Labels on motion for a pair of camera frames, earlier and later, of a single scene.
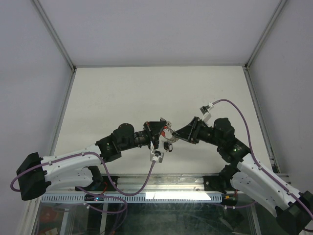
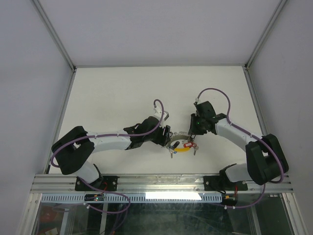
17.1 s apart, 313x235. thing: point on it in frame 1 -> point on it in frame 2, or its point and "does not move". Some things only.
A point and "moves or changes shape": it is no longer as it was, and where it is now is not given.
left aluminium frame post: (54, 34) does not move
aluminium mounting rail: (151, 184) does not move
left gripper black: (153, 129) -> (164, 137)
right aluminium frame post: (267, 30) does not move
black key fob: (170, 147) -> (176, 144)
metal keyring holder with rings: (174, 138) moves or changes shape
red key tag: (163, 133) moves or changes shape
